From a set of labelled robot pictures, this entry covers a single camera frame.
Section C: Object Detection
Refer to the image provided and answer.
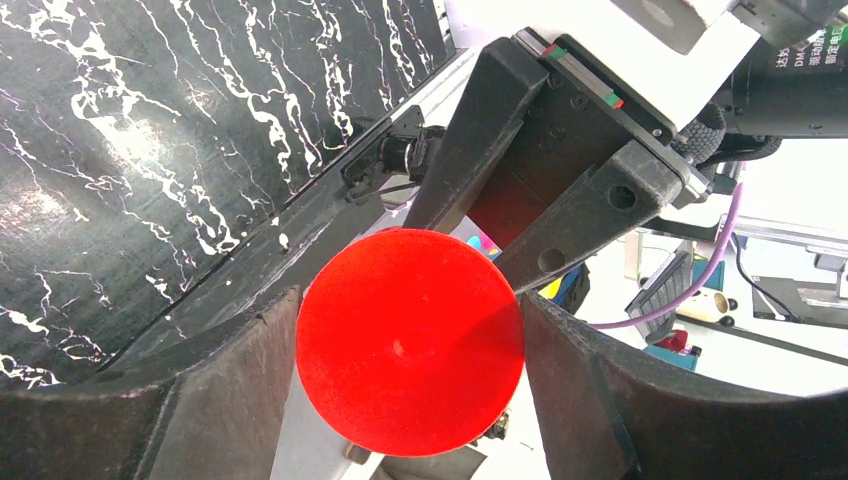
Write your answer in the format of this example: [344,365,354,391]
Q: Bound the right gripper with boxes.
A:
[404,28,712,293]

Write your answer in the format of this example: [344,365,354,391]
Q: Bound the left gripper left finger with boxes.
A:
[1,286,302,479]

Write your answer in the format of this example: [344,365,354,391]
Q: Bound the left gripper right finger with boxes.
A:
[520,294,847,479]

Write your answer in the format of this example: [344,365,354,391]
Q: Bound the red wine glass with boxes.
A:
[296,228,525,457]

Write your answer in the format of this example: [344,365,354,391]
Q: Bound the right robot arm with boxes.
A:
[405,1,847,293]

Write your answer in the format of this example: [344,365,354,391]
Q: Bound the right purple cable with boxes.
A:
[589,182,745,331]

